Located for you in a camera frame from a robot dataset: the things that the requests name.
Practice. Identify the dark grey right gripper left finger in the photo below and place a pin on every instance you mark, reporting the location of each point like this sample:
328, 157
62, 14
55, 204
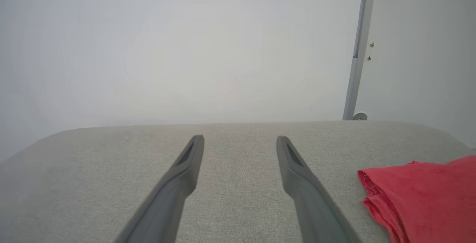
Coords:
167, 198

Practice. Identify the round grey wall disc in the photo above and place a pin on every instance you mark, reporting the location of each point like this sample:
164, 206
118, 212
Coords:
360, 116

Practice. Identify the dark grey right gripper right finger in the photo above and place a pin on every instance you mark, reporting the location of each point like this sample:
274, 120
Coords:
312, 206

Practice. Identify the grey vertical wall rail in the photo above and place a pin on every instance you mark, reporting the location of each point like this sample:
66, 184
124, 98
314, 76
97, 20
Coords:
359, 49

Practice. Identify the red basketball jersey white trim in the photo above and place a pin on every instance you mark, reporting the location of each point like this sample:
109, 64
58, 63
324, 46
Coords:
427, 194

